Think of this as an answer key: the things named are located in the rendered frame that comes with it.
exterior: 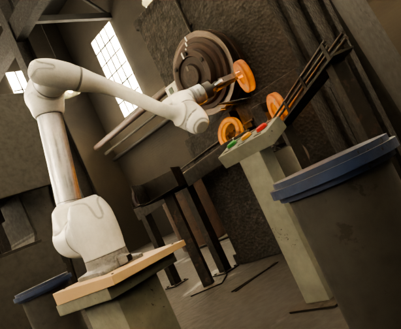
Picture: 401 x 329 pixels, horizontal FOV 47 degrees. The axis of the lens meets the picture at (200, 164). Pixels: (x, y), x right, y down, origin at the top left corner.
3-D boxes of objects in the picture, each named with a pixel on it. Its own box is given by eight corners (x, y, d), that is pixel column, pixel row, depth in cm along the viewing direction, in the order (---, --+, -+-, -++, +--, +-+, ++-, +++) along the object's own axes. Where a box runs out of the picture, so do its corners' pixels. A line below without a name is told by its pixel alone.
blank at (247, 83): (236, 68, 221) (230, 70, 220) (241, 53, 206) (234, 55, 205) (253, 94, 218) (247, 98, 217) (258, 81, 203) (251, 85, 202)
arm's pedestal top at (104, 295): (112, 299, 141) (106, 287, 141) (59, 316, 161) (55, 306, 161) (177, 260, 166) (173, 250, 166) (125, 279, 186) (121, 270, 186)
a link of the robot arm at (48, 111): (69, 260, 167) (52, 266, 184) (110, 249, 176) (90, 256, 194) (25, 65, 179) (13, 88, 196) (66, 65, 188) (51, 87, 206)
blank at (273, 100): (289, 129, 212) (283, 132, 212) (272, 109, 222) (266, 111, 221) (290, 105, 200) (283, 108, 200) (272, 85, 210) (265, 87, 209)
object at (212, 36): (202, 125, 278) (170, 57, 282) (255, 90, 244) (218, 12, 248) (194, 127, 274) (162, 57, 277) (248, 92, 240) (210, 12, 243)
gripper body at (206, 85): (206, 102, 212) (223, 93, 214) (208, 96, 204) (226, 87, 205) (198, 87, 213) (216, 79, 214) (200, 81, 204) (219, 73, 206)
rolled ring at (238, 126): (230, 109, 261) (234, 110, 263) (213, 131, 272) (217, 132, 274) (244, 134, 252) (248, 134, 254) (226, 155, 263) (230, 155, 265)
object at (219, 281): (191, 290, 283) (142, 184, 288) (228, 274, 278) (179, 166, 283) (182, 300, 263) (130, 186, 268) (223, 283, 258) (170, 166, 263)
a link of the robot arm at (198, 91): (198, 103, 203) (209, 97, 203) (189, 85, 203) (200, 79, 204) (196, 108, 212) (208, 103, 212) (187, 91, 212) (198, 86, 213)
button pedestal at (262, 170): (308, 293, 167) (236, 140, 172) (365, 283, 150) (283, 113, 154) (284, 314, 156) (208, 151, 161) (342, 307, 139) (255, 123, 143)
